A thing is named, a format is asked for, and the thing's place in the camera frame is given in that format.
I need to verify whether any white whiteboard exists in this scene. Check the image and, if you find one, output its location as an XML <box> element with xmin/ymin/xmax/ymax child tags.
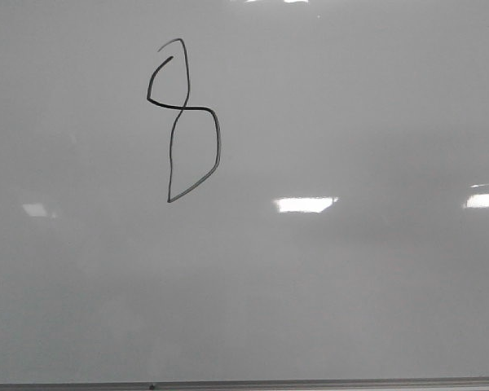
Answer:
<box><xmin>0</xmin><ymin>1</ymin><xmax>489</xmax><ymax>384</ymax></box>

